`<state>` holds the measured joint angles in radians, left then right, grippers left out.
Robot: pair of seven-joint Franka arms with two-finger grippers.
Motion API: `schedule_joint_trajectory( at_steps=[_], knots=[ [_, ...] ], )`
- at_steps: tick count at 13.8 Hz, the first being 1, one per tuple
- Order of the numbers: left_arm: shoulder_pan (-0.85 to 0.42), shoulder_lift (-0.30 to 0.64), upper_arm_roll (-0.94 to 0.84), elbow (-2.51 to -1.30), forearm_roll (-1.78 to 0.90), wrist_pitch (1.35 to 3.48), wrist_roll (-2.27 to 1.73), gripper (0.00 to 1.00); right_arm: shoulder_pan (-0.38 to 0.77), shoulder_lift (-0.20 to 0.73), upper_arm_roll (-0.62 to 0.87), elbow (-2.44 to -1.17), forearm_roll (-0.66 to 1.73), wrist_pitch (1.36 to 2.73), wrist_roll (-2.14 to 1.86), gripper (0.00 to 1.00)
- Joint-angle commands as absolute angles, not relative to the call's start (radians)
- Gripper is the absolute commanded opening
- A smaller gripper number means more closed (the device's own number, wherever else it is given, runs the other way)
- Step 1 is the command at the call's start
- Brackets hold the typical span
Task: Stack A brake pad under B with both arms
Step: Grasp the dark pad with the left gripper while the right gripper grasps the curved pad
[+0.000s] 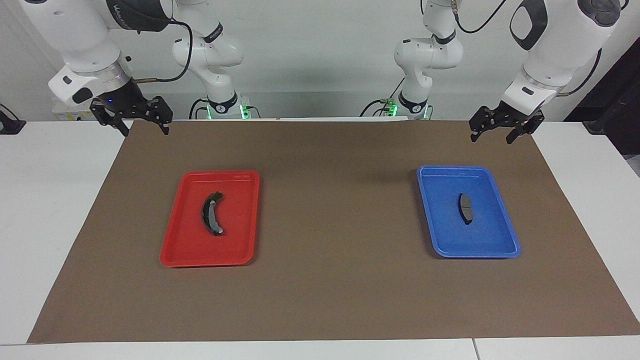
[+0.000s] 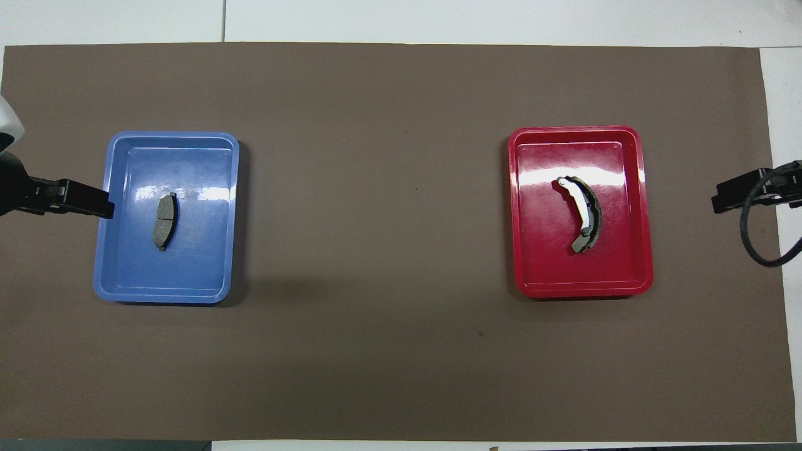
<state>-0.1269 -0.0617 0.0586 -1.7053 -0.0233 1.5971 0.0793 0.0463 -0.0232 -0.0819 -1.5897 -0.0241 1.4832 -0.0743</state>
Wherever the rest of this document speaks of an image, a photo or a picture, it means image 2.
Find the red plastic tray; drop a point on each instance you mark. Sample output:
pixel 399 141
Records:
pixel 551 250

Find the dark brake pad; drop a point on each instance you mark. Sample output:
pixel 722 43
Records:
pixel 166 219

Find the blue plastic tray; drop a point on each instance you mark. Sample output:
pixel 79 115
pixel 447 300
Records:
pixel 188 269

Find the brown table mat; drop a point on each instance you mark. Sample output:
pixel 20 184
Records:
pixel 401 351

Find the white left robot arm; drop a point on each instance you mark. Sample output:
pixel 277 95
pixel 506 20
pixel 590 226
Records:
pixel 9 119

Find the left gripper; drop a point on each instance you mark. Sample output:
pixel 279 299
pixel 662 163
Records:
pixel 12 188

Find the curved brake shoe white web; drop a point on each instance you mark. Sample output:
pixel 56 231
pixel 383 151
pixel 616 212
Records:
pixel 586 216

